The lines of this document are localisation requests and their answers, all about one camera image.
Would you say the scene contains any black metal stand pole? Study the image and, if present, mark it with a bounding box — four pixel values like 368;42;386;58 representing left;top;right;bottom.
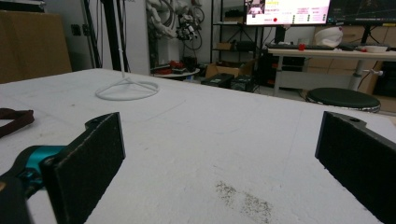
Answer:
101;0;123;72

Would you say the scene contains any black box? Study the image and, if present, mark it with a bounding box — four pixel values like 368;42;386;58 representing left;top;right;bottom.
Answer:
200;73;235;89

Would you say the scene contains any brown cardboard panel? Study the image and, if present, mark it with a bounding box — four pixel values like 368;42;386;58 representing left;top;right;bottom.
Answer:
0;9;73;85

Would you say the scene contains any black metal shelf rack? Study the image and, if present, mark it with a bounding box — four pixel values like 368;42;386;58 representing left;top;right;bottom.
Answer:
210;0;265;64

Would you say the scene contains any white helmet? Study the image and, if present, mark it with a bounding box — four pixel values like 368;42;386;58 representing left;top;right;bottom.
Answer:
313;26;344;49

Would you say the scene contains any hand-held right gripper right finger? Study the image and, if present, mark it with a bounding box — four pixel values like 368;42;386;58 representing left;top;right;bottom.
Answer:
315;110;396;224

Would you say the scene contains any dark red strap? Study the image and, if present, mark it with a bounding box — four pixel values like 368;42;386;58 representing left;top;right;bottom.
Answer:
0;107;35;139

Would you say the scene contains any round black stool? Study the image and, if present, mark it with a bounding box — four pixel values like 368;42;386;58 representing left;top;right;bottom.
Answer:
304;87;382;113

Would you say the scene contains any white desk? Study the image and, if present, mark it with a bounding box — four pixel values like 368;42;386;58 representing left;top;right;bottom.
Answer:
267;47;396;97

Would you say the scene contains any black keyboard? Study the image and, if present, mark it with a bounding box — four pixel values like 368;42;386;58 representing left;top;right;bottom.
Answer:
265;43;336;51

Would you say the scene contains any lit computer monitor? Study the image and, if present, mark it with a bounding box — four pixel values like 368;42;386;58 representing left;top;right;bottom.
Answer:
244;0;332;26

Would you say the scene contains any white wire stand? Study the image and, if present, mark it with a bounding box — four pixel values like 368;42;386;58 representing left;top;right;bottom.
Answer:
94;0;161;102

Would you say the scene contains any dark computer monitor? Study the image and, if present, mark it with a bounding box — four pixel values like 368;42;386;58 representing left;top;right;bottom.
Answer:
326;0;396;27

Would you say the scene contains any brown cardboard box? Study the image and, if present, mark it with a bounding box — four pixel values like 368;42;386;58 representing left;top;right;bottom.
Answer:
205;59;258;79

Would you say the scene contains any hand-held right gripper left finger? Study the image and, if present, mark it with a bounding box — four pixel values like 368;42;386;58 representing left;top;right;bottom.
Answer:
41;112;127;224

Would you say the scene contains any white bowl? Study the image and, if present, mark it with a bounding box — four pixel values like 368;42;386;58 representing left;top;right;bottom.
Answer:
362;45;389;53

